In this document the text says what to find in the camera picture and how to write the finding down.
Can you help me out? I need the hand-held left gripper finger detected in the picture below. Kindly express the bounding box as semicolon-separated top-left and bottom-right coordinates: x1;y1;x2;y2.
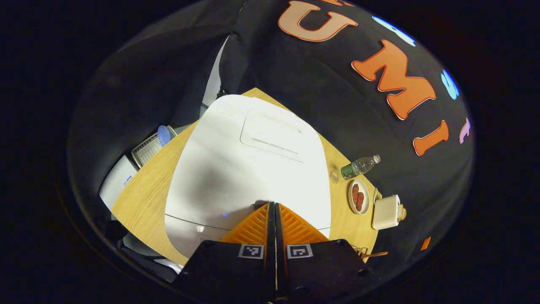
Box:
175;202;277;304
275;203;380;304

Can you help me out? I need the white rice cooker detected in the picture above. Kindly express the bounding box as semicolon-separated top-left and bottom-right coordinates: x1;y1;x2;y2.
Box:
165;94;332;259

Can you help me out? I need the white toaster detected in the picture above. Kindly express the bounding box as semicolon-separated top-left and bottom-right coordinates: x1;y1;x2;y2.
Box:
371;194;401;231

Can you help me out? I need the white round plate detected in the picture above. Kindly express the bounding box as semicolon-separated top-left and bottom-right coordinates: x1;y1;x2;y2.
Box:
348;179;370;215

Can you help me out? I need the clear plastic water bottle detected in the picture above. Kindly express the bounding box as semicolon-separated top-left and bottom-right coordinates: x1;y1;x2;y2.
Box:
341;154;381;181

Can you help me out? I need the white box appliance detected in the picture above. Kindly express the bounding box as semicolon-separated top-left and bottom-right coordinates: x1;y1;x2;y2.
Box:
99;155;138;209

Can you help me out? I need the black backdrop cloth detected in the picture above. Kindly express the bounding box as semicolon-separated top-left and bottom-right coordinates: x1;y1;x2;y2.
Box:
67;0;475;271

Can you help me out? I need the white wire basket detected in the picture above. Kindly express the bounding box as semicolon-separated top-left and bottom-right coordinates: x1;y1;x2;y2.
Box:
131;125;178;168

